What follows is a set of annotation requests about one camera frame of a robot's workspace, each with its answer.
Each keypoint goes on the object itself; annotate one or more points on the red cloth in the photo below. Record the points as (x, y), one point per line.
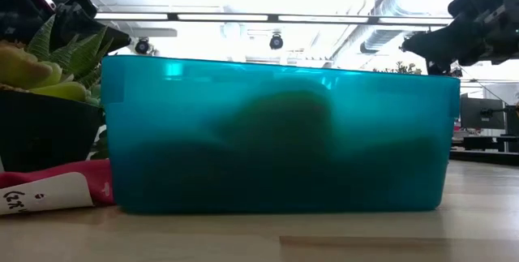
(97, 177)

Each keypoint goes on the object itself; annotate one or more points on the teal plastic tupperware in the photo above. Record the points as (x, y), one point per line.
(385, 104)

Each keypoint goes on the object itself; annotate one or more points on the ceiling light rail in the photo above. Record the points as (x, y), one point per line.
(284, 18)

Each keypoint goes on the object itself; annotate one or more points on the dark computer monitor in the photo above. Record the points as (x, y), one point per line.
(482, 114)

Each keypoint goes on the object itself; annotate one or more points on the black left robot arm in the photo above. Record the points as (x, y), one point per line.
(16, 6)

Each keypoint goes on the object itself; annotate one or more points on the bushy green potted plant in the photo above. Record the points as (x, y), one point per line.
(399, 68)

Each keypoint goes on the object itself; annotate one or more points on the white handwritten label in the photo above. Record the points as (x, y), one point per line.
(52, 193)

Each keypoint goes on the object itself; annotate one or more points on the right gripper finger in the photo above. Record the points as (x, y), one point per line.
(440, 68)
(430, 45)

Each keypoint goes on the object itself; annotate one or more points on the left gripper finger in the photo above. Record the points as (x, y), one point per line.
(117, 39)

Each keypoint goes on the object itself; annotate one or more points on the potted succulent plant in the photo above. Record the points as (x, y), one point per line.
(44, 128)

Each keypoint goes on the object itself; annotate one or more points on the black ceiling spotlight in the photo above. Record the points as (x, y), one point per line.
(142, 46)
(276, 41)

